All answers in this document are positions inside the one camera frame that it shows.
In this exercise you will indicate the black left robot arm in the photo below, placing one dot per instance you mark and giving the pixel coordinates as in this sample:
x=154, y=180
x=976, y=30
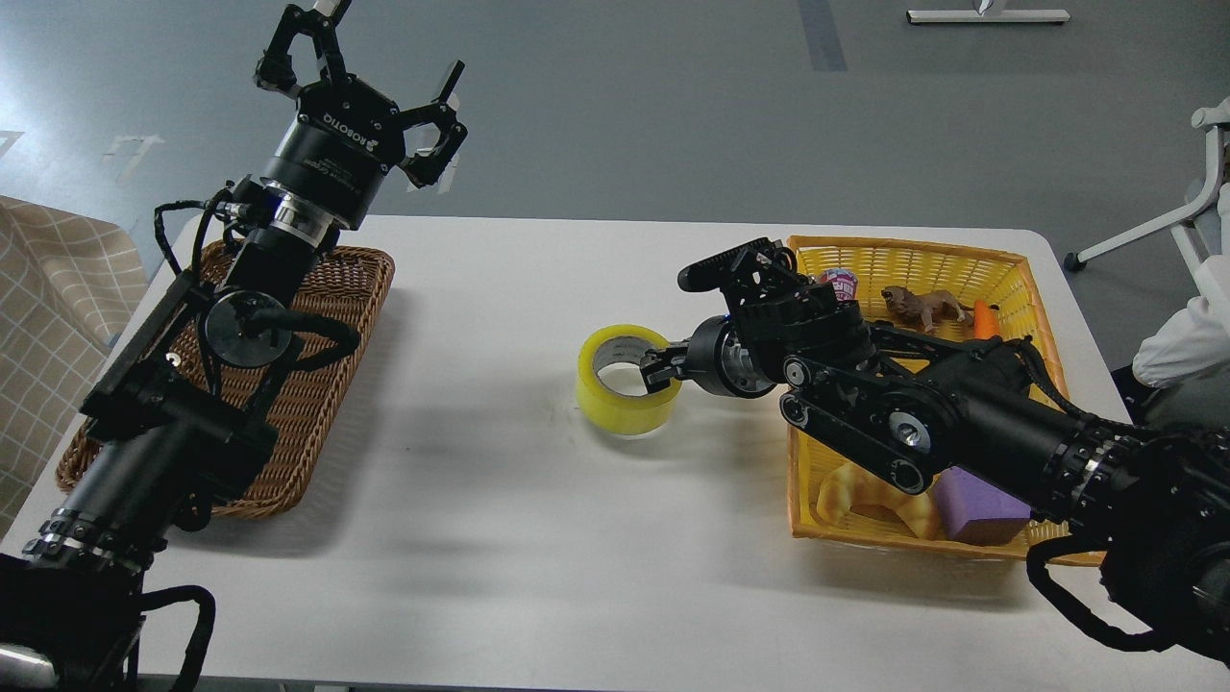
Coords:
x=181, y=414

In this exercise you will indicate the yellow tape roll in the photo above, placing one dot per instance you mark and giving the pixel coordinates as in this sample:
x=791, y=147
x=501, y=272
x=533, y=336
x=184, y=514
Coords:
x=608, y=408

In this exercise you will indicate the yellow plastic basket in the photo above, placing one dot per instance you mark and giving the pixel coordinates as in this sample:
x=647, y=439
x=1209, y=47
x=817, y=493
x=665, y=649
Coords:
x=972, y=274

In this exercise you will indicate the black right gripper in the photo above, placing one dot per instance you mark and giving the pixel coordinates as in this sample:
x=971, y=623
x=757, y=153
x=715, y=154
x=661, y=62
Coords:
x=713, y=358

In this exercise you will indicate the brown wicker basket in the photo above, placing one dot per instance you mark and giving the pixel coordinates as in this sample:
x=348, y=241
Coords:
x=349, y=285

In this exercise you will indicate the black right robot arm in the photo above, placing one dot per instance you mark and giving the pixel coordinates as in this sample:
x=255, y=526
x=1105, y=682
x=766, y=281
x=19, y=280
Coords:
x=1143, y=567

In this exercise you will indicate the toy croissant bread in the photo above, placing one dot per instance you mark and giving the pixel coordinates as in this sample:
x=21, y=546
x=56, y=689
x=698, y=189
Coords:
x=851, y=486

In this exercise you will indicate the small red drink can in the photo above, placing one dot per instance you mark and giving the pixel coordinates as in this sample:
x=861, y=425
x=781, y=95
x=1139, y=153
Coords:
x=843, y=281

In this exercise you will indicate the purple foam block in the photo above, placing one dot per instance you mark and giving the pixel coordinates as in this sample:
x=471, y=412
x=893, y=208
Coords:
x=975, y=512

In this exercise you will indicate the seated person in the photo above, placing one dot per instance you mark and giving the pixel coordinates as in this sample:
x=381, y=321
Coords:
x=1193, y=344

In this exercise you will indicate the white stand base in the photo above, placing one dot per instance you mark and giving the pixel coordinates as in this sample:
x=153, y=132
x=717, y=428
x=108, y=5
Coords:
x=988, y=13

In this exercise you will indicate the brown toy lion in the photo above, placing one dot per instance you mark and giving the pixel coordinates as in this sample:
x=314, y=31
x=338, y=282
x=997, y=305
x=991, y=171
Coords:
x=928, y=309

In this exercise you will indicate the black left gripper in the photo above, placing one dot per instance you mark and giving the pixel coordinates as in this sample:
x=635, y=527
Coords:
x=336, y=154

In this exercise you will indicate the orange toy carrot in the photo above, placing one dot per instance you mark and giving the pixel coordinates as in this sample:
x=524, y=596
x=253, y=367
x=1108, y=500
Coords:
x=985, y=322

